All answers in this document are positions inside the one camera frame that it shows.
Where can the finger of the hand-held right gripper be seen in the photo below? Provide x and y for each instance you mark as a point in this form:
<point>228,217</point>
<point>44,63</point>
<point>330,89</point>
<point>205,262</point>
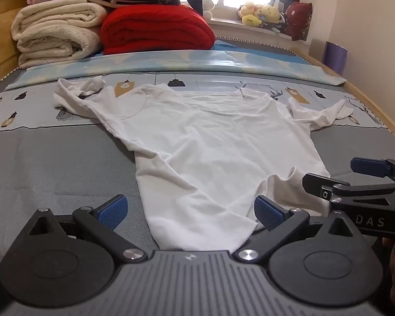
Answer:
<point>316,184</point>
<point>368,166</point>

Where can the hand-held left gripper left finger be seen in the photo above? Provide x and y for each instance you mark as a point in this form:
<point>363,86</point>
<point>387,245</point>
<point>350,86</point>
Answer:
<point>113,212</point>

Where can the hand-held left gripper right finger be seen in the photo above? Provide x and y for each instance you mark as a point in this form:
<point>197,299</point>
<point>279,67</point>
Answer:
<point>266,213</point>

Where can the white t-shirt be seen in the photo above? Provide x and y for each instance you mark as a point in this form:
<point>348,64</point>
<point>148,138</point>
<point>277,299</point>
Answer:
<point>200,144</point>

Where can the purple bin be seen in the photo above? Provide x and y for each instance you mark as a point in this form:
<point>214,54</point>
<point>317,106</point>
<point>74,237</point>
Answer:
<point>335,56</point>

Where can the printed bed sheet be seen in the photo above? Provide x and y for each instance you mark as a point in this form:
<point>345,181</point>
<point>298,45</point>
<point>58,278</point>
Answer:
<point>29,108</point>

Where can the dark red plush toy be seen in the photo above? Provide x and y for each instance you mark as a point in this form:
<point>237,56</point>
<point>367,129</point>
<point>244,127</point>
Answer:
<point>298,19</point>

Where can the light blue blanket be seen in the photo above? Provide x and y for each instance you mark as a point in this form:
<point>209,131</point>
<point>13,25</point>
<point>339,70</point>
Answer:
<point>184,61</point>

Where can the round yellow plush toy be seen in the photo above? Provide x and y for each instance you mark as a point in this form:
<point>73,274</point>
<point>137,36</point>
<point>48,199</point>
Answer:
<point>270,13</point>

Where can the yellow-green plush toy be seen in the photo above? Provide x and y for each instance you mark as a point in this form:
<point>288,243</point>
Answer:
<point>250,14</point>

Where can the red folded blanket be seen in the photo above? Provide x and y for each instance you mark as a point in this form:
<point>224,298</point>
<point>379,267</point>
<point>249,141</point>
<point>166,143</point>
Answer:
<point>158,29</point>

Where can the cream folded blanket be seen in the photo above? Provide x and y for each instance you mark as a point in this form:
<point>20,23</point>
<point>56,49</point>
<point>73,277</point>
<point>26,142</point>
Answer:
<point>52,29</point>

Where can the white plush toy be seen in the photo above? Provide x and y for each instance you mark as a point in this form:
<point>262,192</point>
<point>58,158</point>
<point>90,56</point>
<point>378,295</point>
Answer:
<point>208,6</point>

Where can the wooden bed frame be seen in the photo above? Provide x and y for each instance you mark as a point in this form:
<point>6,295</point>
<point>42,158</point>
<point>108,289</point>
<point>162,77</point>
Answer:
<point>0,49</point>

